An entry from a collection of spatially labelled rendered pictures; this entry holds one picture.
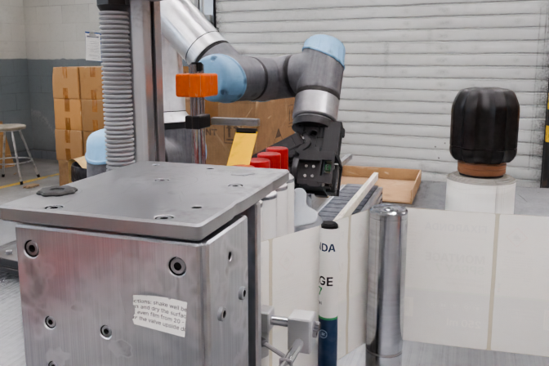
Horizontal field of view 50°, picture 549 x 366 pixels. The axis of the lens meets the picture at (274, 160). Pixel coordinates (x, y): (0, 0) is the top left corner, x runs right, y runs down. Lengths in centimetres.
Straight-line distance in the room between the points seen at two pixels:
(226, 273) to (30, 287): 10
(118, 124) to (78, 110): 425
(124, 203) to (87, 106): 453
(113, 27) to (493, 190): 48
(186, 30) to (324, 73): 24
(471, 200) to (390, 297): 21
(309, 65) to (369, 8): 428
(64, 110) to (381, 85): 264
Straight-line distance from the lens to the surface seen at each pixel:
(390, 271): 60
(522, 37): 504
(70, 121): 496
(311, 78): 98
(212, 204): 29
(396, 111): 520
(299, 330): 49
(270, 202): 76
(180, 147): 120
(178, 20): 100
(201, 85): 76
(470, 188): 77
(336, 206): 136
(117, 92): 64
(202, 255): 27
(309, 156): 93
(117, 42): 64
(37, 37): 758
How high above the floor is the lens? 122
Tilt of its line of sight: 10 degrees down
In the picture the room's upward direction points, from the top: straight up
